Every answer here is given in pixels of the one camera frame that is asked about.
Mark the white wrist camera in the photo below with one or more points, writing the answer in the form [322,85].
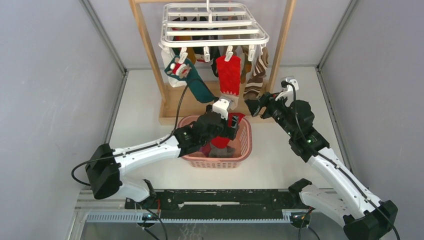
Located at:
[221,106]
[289,87]

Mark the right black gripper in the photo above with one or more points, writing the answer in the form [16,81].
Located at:
[267,100]

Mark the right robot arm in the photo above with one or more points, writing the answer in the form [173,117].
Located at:
[361,214]

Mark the wooden hanger rack frame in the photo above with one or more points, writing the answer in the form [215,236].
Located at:
[171,96]

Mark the red fuzzy sock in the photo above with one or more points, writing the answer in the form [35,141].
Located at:
[229,75]
[230,131]

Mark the pink plastic laundry basket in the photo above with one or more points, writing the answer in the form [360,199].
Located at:
[242,144]

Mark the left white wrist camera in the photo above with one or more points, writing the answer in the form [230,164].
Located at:
[221,106]

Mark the grey sock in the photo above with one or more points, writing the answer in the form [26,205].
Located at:
[226,152]

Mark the white sock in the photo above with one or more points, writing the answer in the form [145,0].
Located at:
[167,59]

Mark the white plastic clip hanger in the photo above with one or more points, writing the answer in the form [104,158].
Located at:
[211,24]

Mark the dark green reindeer sock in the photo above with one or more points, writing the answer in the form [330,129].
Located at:
[187,72]

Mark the brown striped sock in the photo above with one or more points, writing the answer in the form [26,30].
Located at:
[256,81]

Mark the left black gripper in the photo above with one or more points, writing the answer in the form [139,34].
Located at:
[229,132]

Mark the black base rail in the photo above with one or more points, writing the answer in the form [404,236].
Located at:
[219,204]

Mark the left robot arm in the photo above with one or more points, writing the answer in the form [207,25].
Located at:
[107,170]

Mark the mustard yellow sock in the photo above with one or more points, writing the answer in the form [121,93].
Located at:
[190,51]

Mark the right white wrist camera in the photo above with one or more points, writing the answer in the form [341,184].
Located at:
[289,87]

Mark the orange pink purple sock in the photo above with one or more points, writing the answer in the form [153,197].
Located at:
[204,151]

